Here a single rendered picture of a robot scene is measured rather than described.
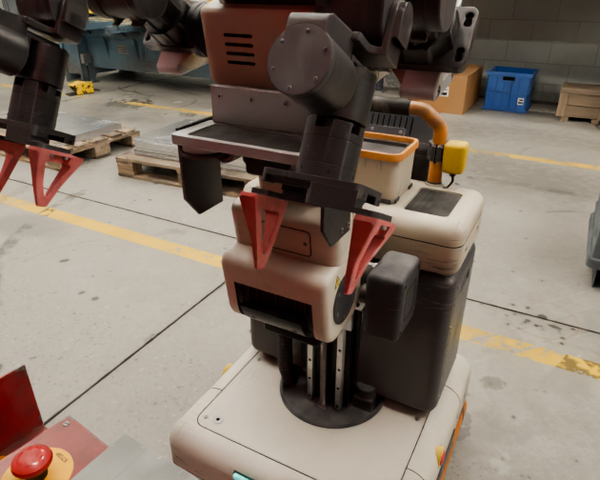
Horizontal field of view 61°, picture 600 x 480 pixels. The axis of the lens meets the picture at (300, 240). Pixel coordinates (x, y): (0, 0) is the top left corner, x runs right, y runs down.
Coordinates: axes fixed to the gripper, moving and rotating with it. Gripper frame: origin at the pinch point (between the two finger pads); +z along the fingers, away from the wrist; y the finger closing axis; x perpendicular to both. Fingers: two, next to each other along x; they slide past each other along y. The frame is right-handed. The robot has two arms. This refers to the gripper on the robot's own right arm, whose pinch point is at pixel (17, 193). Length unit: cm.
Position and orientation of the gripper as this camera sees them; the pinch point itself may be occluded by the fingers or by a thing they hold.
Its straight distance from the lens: 77.3
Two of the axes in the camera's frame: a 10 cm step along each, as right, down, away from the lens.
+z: -2.2, 9.8, 0.5
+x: 4.2, 0.5, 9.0
